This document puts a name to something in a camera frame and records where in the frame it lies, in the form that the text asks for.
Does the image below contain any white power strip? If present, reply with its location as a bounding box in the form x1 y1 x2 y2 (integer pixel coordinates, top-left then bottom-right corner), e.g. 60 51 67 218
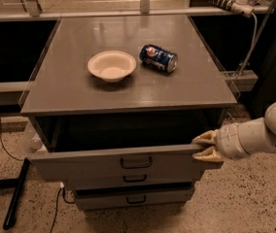
207 0 254 17

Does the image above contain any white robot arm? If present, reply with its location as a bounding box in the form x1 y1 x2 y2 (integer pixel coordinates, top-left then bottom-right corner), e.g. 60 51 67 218
192 102 276 162

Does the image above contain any white power cable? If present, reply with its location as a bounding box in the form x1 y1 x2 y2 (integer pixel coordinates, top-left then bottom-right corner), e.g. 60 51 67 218
234 13 259 80

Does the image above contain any grey drawer cabinet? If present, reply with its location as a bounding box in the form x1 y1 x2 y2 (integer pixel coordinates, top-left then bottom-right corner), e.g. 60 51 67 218
18 15 239 212

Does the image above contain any grey drawer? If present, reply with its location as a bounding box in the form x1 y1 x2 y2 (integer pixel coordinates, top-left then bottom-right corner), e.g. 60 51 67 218
75 185 193 211
67 170 202 190
29 144 222 179

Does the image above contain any black metal floor stand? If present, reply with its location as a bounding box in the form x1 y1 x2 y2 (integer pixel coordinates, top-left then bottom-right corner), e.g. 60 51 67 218
0 158 30 230

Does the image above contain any blue pepsi can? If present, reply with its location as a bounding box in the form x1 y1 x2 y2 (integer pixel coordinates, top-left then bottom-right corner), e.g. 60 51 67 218
139 45 178 74

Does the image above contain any white paper bowl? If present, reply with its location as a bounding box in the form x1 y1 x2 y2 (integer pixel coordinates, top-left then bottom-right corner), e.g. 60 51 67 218
87 50 137 83

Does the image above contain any black floor cable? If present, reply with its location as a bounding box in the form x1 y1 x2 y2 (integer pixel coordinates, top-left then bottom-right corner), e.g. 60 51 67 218
0 112 25 163

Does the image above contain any black top drawer handle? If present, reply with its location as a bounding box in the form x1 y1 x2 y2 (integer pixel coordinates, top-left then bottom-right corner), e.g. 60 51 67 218
120 156 153 170

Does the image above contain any grey bottom drawer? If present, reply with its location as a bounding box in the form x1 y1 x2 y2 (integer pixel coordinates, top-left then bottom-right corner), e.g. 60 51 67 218
75 185 193 211

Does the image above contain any black bottom drawer handle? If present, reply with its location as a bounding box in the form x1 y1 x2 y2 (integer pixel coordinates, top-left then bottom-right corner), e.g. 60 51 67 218
126 195 147 205

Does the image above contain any black middle drawer handle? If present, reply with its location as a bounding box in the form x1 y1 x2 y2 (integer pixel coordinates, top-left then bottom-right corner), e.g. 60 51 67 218
122 175 147 183

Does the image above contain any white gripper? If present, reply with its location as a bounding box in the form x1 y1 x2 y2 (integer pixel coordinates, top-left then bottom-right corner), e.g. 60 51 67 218
192 123 250 162

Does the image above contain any black drawer handle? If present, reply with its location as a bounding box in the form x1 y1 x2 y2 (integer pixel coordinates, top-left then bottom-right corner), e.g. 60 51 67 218
120 156 153 170
122 175 147 183
126 195 147 205

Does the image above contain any grey middle drawer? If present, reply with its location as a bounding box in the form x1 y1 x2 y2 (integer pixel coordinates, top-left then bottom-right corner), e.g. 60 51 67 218
67 170 202 190

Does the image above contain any grey top drawer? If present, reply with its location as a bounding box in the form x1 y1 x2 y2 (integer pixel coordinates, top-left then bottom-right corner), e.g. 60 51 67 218
29 144 222 179

